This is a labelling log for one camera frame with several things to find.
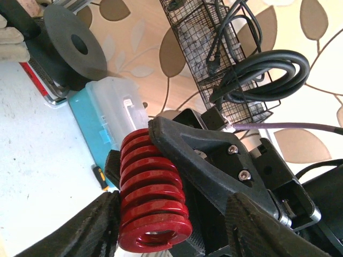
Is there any red handled tool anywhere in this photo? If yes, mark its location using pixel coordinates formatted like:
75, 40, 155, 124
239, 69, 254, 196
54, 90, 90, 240
19, 63, 67, 106

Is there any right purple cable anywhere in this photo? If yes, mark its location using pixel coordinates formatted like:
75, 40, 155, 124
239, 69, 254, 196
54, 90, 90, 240
233, 122, 343, 134

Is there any black foam disc spool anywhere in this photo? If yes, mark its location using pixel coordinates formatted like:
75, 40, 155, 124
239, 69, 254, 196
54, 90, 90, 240
26, 4, 107, 91

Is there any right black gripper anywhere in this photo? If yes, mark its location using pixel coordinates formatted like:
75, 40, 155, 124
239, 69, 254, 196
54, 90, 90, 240
147, 108, 322, 257

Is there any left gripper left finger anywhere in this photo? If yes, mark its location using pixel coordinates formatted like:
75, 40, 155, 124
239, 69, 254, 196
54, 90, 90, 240
17, 191, 120, 256

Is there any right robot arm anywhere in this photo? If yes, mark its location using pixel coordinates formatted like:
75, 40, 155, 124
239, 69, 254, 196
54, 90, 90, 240
105, 108, 342, 256

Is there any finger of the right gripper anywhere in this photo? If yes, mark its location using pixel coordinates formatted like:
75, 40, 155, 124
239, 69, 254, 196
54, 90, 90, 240
105, 149, 121, 187

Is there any right wire basket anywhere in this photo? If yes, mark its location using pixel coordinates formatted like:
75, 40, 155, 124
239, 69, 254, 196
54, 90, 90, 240
160, 1, 280, 123

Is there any teal clear toolbox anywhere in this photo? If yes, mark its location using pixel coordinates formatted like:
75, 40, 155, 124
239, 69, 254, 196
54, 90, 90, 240
68, 76, 147, 169

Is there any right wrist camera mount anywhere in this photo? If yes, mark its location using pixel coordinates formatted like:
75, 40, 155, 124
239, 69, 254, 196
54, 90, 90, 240
200, 106, 235, 132

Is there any small yellow black screwdriver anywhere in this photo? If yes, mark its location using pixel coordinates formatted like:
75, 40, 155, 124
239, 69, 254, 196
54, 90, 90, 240
92, 166, 109, 191

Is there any white work glove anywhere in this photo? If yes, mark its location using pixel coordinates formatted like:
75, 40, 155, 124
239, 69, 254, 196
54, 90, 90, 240
1, 16, 30, 63

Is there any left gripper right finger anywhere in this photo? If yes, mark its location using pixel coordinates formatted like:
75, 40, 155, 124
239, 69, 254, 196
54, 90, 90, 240
225, 193, 329, 256

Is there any black coiled hose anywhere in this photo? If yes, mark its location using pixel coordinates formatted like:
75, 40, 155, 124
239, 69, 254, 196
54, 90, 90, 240
208, 0, 311, 104

